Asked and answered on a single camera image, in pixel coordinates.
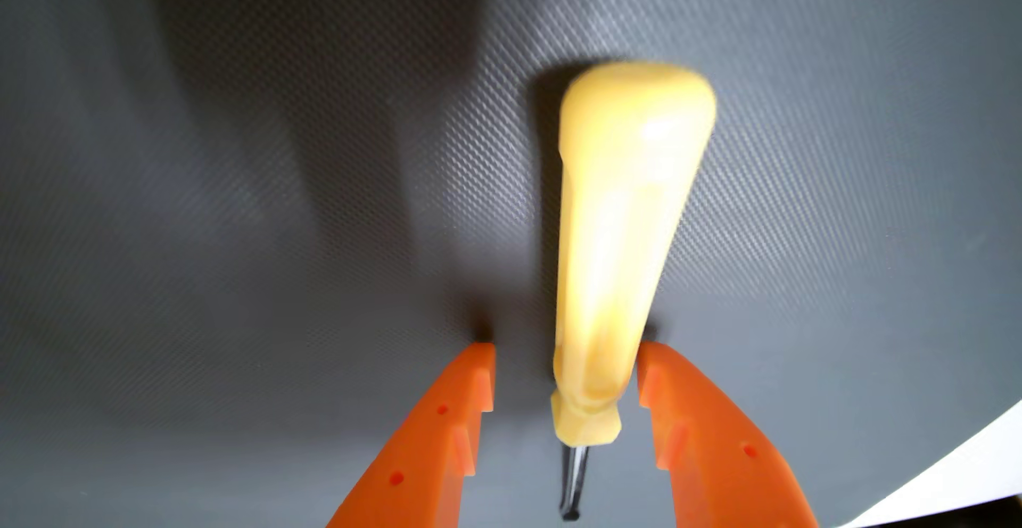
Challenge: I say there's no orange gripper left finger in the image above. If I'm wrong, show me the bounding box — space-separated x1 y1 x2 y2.
326 342 498 528

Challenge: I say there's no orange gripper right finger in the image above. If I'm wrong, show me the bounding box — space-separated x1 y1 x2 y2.
636 341 819 528

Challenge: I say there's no yellow handled screwdriver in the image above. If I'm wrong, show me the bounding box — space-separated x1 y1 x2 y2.
551 61 717 523

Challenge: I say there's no dark grey textured mat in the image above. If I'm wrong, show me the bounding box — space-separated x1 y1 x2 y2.
0 0 1022 528

